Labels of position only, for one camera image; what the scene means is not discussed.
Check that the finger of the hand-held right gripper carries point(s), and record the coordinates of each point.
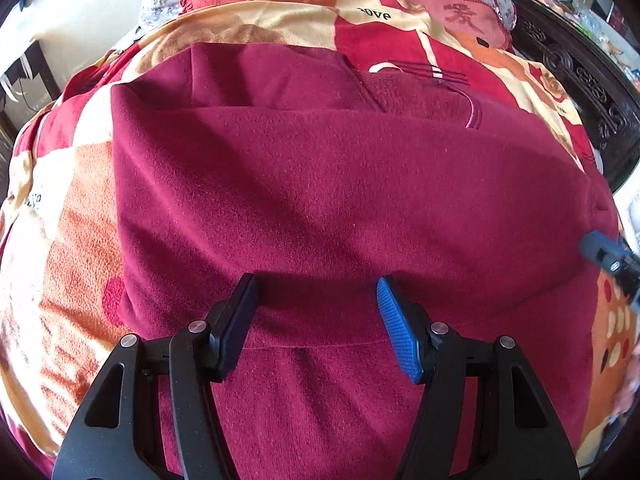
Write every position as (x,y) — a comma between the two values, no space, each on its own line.
(596,249)

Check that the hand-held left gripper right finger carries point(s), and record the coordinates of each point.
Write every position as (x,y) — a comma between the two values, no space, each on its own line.
(400,330)

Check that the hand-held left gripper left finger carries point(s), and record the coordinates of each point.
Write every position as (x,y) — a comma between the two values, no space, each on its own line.
(235,332)

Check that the maroon fleece sweater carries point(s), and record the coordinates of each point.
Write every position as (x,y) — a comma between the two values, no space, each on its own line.
(310,180)

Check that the printed red orange blanket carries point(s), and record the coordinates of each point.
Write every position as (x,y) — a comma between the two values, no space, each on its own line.
(60,240)

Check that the pile of colourful small packets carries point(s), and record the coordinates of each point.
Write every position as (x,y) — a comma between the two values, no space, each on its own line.
(595,15)

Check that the dark wooden stool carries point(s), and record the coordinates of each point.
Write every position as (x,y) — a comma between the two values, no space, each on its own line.
(35,67)

